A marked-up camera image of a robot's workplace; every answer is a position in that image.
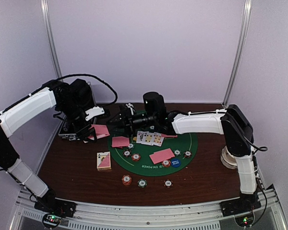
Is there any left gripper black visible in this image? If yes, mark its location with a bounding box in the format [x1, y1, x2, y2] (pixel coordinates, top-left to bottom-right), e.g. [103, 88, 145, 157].
[58, 99, 97, 143]

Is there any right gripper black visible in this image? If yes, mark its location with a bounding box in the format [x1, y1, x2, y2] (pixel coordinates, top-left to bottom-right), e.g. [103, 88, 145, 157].
[106, 107, 157, 138]

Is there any dealt pink-backed card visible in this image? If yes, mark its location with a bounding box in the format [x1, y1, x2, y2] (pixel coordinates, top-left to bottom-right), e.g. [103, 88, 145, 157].
[111, 136, 130, 148]

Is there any pink-backed playing card deck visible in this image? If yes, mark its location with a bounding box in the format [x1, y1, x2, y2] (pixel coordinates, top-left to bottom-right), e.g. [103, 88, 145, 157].
[87, 124, 110, 141]

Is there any red five chip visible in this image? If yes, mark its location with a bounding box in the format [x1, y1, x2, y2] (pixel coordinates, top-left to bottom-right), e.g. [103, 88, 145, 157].
[162, 160, 171, 168]
[132, 153, 141, 161]

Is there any dealt card bottom seat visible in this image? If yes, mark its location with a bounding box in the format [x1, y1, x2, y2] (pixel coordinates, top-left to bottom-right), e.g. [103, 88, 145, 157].
[154, 149, 175, 159]

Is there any orange poker chip stack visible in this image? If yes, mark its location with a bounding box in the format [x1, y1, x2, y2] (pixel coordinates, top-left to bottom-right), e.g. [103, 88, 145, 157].
[121, 175, 132, 185]

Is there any green poker chip stack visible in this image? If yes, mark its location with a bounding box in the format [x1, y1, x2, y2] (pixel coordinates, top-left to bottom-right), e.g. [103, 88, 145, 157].
[137, 179, 147, 188]

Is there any blue small blind button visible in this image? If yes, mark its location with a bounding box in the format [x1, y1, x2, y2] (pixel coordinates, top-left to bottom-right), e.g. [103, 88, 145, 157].
[170, 159, 181, 168]

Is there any brown poker chip stack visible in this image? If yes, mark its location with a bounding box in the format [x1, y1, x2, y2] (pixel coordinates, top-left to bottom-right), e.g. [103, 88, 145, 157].
[164, 180, 173, 188]

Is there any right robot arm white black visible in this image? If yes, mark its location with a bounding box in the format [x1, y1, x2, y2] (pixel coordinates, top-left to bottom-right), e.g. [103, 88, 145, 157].
[107, 102, 268, 216]

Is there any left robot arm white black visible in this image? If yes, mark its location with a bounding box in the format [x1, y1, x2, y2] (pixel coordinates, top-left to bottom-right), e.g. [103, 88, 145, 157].
[0, 79, 104, 218]

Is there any gold card deck box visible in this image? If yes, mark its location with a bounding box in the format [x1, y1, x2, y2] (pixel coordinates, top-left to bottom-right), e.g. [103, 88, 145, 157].
[96, 151, 111, 171]

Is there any round green poker mat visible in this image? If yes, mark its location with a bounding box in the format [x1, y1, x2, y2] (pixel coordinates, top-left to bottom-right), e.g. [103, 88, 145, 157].
[107, 109, 198, 177]

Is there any white ceramic bowl stack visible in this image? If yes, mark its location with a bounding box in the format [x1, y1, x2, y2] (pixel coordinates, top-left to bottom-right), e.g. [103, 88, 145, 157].
[220, 146, 237, 170]

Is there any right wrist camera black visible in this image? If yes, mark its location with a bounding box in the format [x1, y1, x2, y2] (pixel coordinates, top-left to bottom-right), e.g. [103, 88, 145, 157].
[143, 92, 167, 119]

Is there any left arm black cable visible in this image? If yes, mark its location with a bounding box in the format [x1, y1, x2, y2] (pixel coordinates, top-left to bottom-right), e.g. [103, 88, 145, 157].
[55, 73, 118, 105]

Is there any left aluminium post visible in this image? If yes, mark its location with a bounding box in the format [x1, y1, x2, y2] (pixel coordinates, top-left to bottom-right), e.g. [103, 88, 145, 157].
[40, 0, 62, 79]

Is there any aluminium post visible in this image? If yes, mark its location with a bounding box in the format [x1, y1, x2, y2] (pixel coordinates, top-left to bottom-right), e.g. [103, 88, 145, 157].
[222, 0, 252, 108]
[40, 0, 62, 79]

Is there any right aluminium post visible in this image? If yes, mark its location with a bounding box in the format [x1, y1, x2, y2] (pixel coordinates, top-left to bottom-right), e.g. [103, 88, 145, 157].
[222, 0, 252, 108]

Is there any front aluminium rail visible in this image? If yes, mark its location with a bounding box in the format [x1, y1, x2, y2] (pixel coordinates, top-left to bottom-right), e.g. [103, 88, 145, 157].
[8, 188, 288, 230]

